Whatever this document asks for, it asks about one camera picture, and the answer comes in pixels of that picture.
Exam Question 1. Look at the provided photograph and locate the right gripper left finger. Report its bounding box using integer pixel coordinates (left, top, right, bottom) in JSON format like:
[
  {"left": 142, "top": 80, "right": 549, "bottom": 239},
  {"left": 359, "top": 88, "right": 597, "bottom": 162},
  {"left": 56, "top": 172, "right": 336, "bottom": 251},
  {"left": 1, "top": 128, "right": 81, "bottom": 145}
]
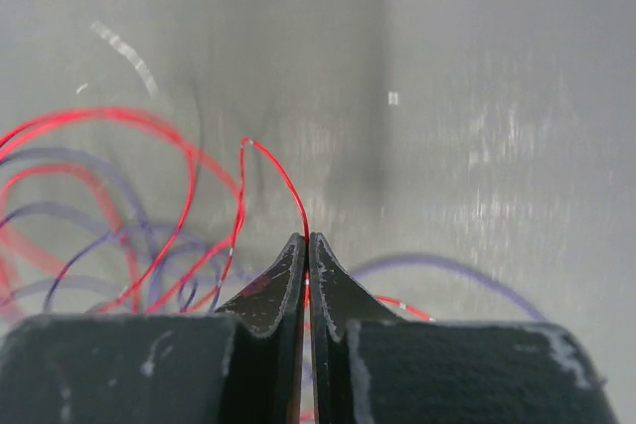
[{"left": 1, "top": 234, "right": 306, "bottom": 423}]

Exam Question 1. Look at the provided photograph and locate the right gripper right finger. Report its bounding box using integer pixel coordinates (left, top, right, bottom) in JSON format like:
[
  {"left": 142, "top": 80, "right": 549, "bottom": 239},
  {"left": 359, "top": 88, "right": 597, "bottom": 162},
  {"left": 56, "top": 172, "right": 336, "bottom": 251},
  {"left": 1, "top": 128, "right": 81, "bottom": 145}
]
[{"left": 308, "top": 232, "right": 616, "bottom": 423}]

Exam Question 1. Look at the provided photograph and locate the red thin wire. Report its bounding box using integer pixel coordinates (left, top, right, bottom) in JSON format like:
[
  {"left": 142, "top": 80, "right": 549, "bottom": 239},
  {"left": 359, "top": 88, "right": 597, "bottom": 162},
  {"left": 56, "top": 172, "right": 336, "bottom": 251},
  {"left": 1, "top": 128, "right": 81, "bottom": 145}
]
[{"left": 0, "top": 106, "right": 438, "bottom": 420}]

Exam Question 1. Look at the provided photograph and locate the purple thin wire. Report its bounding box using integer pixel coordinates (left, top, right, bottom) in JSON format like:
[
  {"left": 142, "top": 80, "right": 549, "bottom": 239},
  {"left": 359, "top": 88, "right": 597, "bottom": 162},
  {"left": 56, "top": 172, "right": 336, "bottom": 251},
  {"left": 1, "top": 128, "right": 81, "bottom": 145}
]
[{"left": 0, "top": 145, "right": 548, "bottom": 395}]

